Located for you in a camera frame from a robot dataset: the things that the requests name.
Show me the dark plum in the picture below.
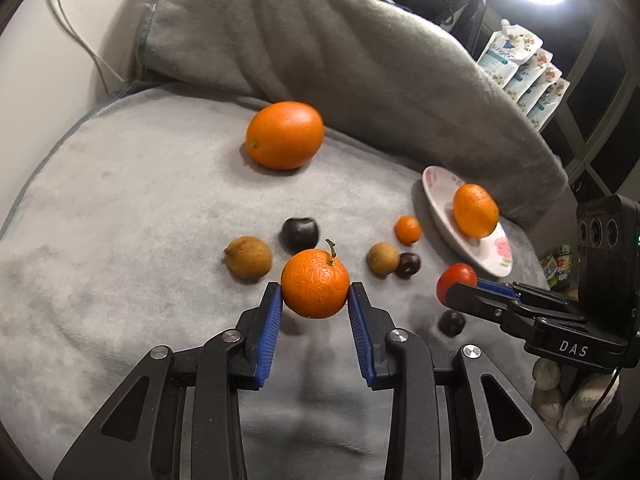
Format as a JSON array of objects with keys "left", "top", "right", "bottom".
[
  {"left": 280, "top": 218, "right": 320, "bottom": 255},
  {"left": 395, "top": 252, "right": 421, "bottom": 280},
  {"left": 437, "top": 310, "right": 466, "bottom": 338}
]

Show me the red tomato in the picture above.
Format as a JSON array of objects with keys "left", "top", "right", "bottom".
[{"left": 436, "top": 263, "right": 477, "bottom": 307}]

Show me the right gloved hand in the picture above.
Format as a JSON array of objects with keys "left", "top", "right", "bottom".
[{"left": 532, "top": 358, "right": 620, "bottom": 451}]

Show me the mandarin with stem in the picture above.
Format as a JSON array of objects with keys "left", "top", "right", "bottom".
[{"left": 280, "top": 238, "right": 350, "bottom": 318}]

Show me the small kumquat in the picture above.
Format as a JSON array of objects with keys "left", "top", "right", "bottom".
[{"left": 394, "top": 214, "right": 422, "bottom": 246}]

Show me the white cable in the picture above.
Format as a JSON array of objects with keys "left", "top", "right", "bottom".
[{"left": 49, "top": 0, "right": 126, "bottom": 97}]

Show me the dark plum back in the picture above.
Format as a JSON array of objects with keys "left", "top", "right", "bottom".
[{"left": 280, "top": 218, "right": 320, "bottom": 255}]

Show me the floral white plate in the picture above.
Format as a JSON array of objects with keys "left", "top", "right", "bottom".
[{"left": 422, "top": 166, "right": 513, "bottom": 278}]

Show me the dark plum front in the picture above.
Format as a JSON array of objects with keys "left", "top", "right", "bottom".
[{"left": 437, "top": 310, "right": 466, "bottom": 338}]

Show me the large rough orange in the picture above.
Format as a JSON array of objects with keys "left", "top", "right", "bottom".
[{"left": 452, "top": 183, "right": 499, "bottom": 238}]

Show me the black tripod stand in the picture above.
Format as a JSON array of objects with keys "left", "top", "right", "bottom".
[{"left": 433, "top": 0, "right": 487, "bottom": 54}]

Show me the white floral pouch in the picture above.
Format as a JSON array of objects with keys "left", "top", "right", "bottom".
[
  {"left": 527, "top": 78, "right": 570, "bottom": 131},
  {"left": 516, "top": 63, "right": 562, "bottom": 115},
  {"left": 477, "top": 18, "right": 544, "bottom": 89},
  {"left": 504, "top": 48, "right": 553, "bottom": 102}
]

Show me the large smooth orange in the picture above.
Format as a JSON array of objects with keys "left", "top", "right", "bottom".
[{"left": 245, "top": 101, "right": 326, "bottom": 171}]

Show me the small brown longan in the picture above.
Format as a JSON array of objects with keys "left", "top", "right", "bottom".
[{"left": 367, "top": 242, "right": 400, "bottom": 276}]

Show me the large brown longan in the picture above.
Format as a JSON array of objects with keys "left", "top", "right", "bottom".
[{"left": 224, "top": 235, "right": 272, "bottom": 281}]

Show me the grey back cushion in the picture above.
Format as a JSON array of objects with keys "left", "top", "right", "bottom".
[{"left": 136, "top": 0, "right": 567, "bottom": 226}]

